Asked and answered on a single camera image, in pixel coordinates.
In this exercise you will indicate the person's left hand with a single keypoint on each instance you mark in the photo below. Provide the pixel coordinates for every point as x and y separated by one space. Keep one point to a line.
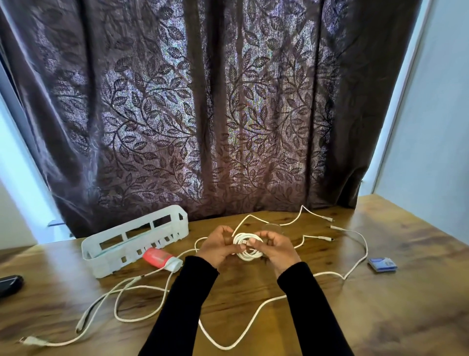
212 247

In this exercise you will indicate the person's right hand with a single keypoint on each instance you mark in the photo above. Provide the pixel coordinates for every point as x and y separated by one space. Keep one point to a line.
280 255

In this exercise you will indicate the person's left thumb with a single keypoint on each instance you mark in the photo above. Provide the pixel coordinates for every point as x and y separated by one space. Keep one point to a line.
229 251

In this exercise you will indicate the person's right thumb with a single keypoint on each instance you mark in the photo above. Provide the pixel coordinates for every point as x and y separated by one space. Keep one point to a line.
258 242

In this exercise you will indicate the person's right forearm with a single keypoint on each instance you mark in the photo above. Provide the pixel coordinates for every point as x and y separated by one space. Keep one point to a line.
313 311

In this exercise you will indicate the person's left forearm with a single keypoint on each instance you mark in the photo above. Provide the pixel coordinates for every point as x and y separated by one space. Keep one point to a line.
183 308

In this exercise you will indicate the clear round container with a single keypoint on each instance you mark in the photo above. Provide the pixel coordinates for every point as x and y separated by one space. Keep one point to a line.
273 227

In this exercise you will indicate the pink bottle with white cap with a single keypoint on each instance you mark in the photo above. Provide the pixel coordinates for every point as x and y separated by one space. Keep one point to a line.
155 256

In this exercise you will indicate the white plastic slotted basket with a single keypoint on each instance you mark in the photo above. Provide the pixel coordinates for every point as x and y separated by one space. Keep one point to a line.
110 256

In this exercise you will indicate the small blue box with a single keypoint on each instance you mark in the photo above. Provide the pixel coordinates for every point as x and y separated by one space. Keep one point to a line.
382 264

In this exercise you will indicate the dark brown leaf-patterned curtain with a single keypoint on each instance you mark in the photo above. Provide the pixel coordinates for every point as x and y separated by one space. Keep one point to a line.
205 110

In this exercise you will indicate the black handheld device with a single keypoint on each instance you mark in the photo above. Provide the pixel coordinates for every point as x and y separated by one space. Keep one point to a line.
9 285

